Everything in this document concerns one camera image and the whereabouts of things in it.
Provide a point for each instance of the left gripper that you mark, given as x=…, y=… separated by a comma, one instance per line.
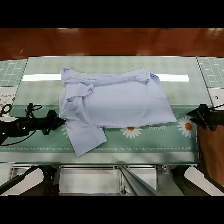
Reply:
x=55, y=122

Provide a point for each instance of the silver frame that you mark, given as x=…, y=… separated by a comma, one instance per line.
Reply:
x=100, y=180

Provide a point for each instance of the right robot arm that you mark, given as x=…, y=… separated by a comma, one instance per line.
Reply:
x=205, y=116

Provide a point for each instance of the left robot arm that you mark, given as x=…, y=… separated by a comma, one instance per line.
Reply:
x=20, y=125

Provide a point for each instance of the light blue shirt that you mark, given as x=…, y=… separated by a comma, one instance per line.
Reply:
x=123, y=103

